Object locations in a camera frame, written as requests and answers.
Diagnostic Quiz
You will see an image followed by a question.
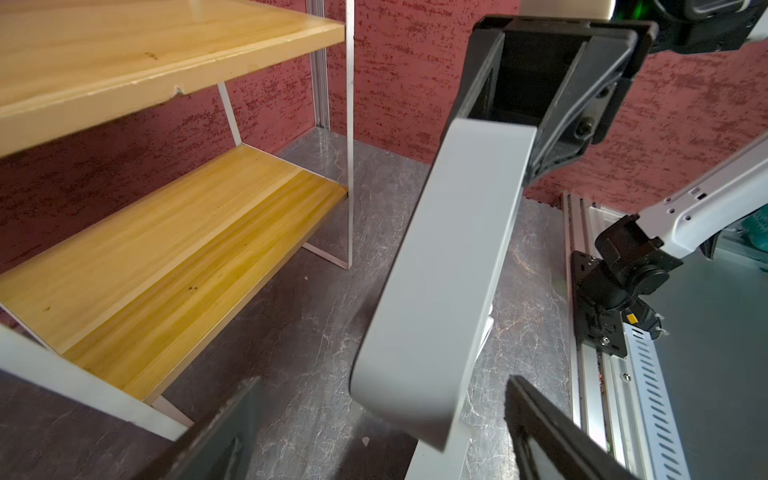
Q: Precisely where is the right aluminium corner post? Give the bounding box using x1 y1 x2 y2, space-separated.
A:
306 0 331 130

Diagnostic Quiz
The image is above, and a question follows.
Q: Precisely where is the grey rectangular alarm clock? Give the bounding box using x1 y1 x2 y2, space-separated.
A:
350 119 536 479

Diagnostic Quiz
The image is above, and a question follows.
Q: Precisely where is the wooden two-tier white-framed shelf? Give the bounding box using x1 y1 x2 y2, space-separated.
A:
1 1 355 440

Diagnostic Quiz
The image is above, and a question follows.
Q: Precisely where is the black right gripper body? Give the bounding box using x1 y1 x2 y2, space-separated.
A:
473 15 658 144

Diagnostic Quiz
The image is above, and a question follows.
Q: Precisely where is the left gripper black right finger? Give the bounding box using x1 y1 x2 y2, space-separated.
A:
505 375 634 479

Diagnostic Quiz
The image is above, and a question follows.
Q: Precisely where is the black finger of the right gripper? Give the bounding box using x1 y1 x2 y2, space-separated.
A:
442 29 505 139
523 41 634 186

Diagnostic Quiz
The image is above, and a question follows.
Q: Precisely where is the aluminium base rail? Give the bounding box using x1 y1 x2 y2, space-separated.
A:
561 193 691 479

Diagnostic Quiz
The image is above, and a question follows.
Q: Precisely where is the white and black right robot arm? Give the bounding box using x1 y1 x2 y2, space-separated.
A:
449 1 767 357

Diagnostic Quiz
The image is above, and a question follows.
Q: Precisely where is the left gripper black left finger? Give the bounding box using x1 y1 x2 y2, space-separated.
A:
135 377 262 479

